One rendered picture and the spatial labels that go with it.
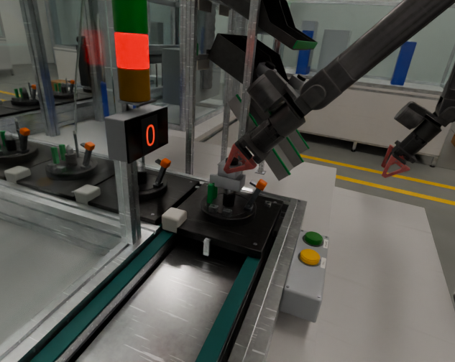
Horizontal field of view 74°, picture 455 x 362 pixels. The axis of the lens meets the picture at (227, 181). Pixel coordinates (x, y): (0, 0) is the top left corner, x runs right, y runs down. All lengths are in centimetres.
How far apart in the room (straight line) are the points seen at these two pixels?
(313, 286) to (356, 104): 404
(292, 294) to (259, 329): 11
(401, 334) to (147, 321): 49
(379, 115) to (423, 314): 390
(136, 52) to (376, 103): 417
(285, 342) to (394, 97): 411
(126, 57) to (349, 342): 64
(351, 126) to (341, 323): 403
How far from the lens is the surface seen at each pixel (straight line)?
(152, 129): 55
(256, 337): 52
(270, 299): 57
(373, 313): 76
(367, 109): 455
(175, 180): 90
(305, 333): 67
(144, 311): 60
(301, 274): 63
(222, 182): 70
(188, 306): 60
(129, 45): 51
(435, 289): 91
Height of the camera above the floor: 137
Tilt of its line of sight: 26 degrees down
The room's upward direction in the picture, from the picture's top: 5 degrees clockwise
